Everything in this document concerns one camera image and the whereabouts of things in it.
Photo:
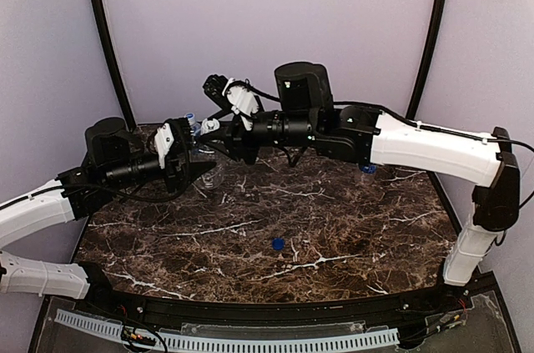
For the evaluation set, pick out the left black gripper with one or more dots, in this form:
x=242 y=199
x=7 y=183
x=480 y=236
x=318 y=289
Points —
x=176 y=167

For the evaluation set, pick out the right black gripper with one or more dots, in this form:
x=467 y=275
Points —
x=238 y=138

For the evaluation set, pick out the clear bottle white cap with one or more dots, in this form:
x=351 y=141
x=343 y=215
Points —
x=201 y=152

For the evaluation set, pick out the blue bottle cap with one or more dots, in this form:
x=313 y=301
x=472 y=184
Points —
x=278 y=244

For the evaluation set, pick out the Pepsi bottle blue label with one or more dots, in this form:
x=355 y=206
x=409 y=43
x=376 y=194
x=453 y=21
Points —
x=366 y=174

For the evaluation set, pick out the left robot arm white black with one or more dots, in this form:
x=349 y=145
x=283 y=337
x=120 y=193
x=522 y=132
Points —
x=115 y=160

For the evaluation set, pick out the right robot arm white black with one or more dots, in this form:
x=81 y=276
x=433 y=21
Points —
x=365 y=133

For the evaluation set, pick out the Pocari Sweat bottle blue label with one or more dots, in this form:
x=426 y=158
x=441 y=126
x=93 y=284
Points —
x=191 y=119

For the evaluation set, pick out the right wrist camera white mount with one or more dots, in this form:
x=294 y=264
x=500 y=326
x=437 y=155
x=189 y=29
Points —
x=233 y=96

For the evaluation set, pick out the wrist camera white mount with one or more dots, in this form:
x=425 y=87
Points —
x=163 y=141
x=233 y=96

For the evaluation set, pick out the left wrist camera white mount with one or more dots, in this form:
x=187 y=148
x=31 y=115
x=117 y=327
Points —
x=163 y=141

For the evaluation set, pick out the left black frame post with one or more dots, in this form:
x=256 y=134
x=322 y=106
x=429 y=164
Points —
x=111 y=61

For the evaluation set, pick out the black frame post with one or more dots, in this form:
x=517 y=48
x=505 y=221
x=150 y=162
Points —
x=433 y=30
x=111 y=61

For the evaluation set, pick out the white slotted cable duct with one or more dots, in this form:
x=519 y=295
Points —
x=215 y=338

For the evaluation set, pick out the right black frame post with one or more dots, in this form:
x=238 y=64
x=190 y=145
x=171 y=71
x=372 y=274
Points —
x=433 y=30

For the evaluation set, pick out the black front table rail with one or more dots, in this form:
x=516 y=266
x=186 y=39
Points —
x=399 y=309

